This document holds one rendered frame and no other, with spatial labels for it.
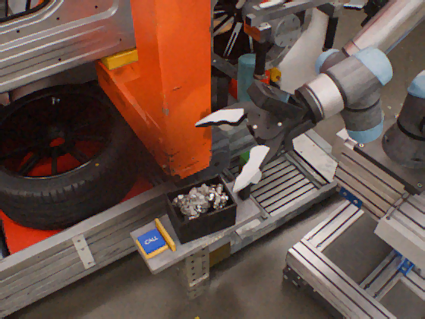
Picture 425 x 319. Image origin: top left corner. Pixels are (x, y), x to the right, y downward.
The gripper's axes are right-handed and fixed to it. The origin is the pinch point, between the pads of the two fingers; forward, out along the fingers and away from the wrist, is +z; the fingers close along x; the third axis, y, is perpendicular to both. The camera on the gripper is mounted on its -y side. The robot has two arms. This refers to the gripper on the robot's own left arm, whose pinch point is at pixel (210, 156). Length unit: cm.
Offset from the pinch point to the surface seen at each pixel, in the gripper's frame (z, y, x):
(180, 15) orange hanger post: -10.4, 9.5, 44.6
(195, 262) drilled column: 26, 80, 12
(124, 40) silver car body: 8, 47, 90
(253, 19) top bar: -32, 37, 56
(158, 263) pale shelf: 33, 60, 10
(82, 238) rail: 57, 64, 34
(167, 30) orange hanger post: -5.8, 10.6, 43.6
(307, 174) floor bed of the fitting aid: -33, 134, 39
